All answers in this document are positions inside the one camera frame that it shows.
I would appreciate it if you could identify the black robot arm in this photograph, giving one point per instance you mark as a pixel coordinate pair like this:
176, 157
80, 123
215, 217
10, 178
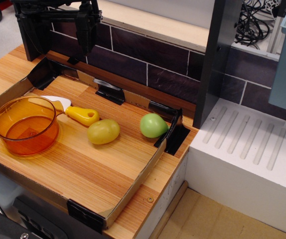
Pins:
55, 14

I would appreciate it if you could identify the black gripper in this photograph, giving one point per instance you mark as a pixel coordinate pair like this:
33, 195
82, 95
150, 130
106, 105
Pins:
86, 24

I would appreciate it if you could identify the yellow-green toy potato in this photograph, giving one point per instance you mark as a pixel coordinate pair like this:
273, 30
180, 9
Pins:
103, 131

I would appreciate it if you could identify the yellow-handled white toy spatula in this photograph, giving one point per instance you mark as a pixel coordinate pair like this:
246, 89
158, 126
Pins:
84, 116

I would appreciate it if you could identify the orange transparent plastic pot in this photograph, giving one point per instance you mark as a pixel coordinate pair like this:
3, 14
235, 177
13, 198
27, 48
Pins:
29, 125

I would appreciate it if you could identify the dark grey vertical panel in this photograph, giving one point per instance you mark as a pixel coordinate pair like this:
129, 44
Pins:
222, 33

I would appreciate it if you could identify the white toy sink drainboard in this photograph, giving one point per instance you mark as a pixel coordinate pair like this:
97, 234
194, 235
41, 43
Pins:
238, 158

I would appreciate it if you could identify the green toy pear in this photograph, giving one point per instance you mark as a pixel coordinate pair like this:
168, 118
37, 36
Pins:
153, 125

